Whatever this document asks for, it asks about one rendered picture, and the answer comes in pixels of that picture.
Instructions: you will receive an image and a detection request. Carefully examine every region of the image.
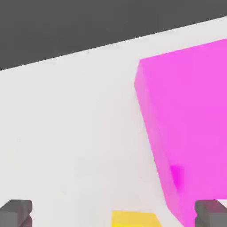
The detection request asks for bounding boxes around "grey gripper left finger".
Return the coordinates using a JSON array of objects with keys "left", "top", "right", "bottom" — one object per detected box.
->
[{"left": 0, "top": 199, "right": 33, "bottom": 227}]

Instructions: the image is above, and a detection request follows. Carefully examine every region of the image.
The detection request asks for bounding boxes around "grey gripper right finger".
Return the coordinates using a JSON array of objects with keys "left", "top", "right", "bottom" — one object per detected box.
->
[{"left": 194, "top": 199, "right": 227, "bottom": 227}]

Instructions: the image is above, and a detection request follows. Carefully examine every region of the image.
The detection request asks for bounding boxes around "small yellow cube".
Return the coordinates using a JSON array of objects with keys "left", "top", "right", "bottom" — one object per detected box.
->
[{"left": 111, "top": 210, "right": 163, "bottom": 227}]

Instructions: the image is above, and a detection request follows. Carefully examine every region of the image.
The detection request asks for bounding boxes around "large magenta box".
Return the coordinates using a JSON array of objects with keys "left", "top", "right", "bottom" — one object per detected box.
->
[{"left": 134, "top": 38, "right": 227, "bottom": 227}]

